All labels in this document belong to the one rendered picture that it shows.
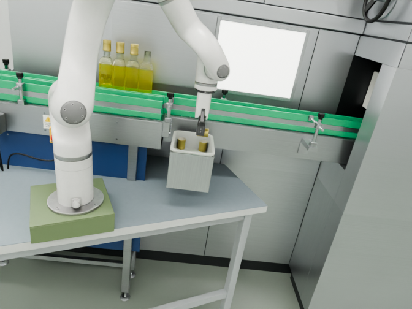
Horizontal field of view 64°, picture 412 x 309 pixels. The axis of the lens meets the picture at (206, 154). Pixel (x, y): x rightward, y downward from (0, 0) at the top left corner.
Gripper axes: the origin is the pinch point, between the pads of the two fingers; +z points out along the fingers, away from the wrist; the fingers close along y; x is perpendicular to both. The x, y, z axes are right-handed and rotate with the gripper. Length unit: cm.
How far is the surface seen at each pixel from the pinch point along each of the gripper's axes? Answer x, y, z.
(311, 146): 49, -12, 7
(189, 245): 2, -42, 92
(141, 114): -25.5, -12.6, 1.1
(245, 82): 19.5, -39.9, -12.3
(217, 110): 7.1, -23.3, -1.4
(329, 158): 63, -23, 15
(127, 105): -31.6, -12.7, -1.9
